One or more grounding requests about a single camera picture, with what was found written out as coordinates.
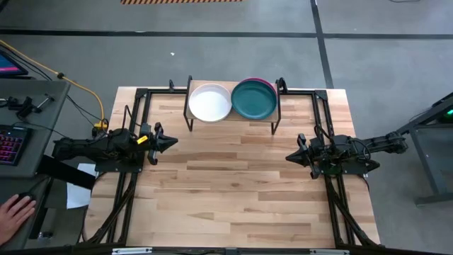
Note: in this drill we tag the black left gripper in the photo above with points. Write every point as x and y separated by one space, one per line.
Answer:
152 147

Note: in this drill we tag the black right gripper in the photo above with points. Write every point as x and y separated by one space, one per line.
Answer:
318 157

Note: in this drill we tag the white plate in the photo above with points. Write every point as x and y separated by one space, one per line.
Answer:
210 102

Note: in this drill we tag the dark green plate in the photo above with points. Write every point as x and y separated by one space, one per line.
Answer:
253 100

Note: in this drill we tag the magenta plate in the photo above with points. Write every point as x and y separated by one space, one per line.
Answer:
270 82

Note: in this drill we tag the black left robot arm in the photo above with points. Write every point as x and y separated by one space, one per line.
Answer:
85 147

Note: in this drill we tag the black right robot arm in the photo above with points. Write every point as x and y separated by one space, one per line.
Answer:
385 141

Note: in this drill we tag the wooden shelf with black legs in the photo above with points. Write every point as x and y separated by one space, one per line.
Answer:
273 116

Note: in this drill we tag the black table clamp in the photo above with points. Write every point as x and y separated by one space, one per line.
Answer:
282 85
172 85

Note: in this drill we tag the white paper sheet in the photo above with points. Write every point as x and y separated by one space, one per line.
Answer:
78 196

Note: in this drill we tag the grey desk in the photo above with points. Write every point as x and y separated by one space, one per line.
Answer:
42 141

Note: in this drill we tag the black metal stand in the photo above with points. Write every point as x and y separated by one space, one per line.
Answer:
429 166

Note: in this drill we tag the black clamp tool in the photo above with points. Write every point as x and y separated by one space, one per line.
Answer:
24 106

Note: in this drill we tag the black computer mouse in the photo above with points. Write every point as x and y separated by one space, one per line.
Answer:
26 195

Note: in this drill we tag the backlit keyboard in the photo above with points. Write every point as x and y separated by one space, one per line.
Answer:
12 145

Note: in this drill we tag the person's hand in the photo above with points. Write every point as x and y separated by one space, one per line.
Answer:
14 217

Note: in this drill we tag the computer monitor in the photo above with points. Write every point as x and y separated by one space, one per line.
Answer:
10 65

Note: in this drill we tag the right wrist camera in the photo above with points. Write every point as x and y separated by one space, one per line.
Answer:
316 143

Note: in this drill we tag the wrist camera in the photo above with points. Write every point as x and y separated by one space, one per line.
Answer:
146 129
316 143

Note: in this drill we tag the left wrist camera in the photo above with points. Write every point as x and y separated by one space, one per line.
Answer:
146 129

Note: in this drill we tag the black aluminium table frame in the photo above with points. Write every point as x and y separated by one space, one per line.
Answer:
322 94

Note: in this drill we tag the silver metal bracket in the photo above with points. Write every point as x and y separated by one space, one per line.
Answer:
131 250
329 252

